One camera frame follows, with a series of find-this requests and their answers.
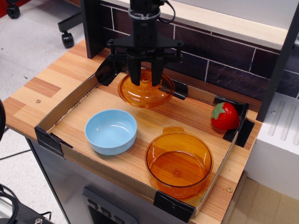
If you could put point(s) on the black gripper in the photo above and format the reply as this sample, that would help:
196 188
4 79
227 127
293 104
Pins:
145 45

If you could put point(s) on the orange transparent pot lid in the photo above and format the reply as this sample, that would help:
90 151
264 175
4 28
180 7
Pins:
146 95

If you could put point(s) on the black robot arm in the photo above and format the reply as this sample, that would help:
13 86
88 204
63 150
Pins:
147 9

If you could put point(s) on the orange transparent pot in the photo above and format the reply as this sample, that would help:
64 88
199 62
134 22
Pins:
179 163

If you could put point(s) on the light wooden shelf board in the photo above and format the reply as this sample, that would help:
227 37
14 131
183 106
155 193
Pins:
210 22

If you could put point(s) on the light blue bowl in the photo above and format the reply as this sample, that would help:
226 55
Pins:
111 132

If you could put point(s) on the black office chair base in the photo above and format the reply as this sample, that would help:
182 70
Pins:
65 25

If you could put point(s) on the red toy strawberry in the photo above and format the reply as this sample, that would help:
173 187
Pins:
225 117

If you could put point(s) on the cardboard fence with black tape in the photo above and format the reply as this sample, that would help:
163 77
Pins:
80 176

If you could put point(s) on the black oven control panel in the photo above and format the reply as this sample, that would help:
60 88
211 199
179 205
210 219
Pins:
102 211

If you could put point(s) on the white toy sink unit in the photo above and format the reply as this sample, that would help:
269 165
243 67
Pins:
274 159

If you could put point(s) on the black left shelf post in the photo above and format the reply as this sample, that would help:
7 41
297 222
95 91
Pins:
93 27

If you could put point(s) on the black shelf post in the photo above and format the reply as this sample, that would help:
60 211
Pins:
280 66
93 27

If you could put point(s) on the black right shelf post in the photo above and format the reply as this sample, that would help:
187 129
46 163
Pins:
280 66

